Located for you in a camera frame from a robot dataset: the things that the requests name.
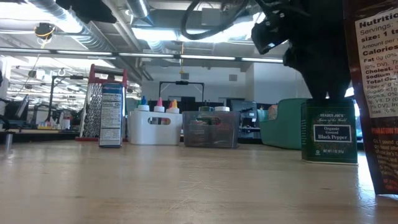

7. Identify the white plastic bin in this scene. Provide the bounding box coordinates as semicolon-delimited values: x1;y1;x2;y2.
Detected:
127;109;183;146

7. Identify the brown spice packet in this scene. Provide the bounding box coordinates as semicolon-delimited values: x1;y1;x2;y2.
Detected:
343;0;398;196

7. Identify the fluorescent ceiling light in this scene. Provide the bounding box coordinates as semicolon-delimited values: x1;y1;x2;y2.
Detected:
0;47;284;65

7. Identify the red-framed wire mesh basket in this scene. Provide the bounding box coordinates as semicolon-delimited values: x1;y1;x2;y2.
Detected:
75;64;128;142

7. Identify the green plastic bin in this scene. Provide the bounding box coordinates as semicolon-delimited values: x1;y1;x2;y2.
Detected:
259;98;308;151

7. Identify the black background rack frame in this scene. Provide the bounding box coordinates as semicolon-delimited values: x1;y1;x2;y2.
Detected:
48;75;90;125

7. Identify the yellow food colouring bottle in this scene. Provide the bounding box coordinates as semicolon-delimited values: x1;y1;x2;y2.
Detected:
165;99;180;114

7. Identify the black background gantry frame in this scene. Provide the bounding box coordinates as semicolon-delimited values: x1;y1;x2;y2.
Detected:
158;80;205;103

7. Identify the person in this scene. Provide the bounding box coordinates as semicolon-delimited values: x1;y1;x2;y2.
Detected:
70;107;84;130

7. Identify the black looped cable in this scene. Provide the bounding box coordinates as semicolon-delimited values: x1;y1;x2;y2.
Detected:
180;0;251;41

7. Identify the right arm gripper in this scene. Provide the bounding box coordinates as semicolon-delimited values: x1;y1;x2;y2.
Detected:
262;0;351;100

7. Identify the black ceiling cable reel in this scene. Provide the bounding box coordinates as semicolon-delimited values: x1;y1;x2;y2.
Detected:
33;21;57;41

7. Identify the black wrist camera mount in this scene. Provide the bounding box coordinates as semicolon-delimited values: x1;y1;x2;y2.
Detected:
251;12;290;56

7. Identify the round spiral air duct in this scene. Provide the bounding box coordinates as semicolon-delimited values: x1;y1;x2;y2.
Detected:
27;0;116;53

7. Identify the blue food colouring bottle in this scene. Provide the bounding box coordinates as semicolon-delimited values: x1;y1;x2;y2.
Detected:
137;95;150;112

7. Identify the grey-brown plastic bin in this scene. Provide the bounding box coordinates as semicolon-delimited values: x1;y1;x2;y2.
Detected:
182;110;240;149

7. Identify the blue Frosted Flakes cereal box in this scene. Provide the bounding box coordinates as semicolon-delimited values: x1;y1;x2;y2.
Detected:
98;82;125;147

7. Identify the orange cereal box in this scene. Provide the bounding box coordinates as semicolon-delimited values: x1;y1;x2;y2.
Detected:
267;105;279;121

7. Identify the dark green black pepper tin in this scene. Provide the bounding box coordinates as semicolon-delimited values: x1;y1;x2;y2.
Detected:
300;98;359;166

